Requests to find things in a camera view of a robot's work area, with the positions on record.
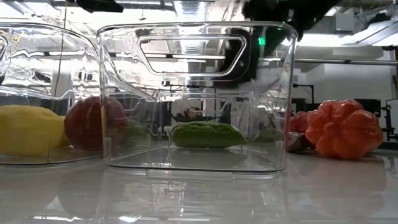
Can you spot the red apple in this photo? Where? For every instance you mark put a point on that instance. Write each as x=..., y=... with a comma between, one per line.
x=90, y=124

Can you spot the orange bell pepper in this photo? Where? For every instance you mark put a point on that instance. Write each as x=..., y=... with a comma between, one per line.
x=342, y=130

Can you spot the black thin frame stand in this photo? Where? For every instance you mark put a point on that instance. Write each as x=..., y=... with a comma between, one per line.
x=303, y=85

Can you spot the large yellow lemon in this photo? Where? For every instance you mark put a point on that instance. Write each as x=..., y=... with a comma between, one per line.
x=29, y=130

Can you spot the black equipment stand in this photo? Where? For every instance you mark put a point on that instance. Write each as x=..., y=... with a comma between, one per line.
x=390, y=121

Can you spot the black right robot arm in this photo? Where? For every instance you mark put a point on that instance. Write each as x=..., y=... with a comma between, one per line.
x=295, y=12

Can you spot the clear plastic bin rounded corner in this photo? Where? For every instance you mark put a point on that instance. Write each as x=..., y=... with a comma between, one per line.
x=46, y=77

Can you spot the green cucumber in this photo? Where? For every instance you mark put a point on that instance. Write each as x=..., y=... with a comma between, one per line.
x=206, y=135

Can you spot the horizontal metal rail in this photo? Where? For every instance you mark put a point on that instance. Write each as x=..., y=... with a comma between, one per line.
x=345, y=61

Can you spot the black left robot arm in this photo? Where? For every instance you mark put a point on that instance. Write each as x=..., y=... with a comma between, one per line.
x=99, y=4

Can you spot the black monitor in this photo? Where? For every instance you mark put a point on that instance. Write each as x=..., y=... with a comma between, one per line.
x=370, y=107

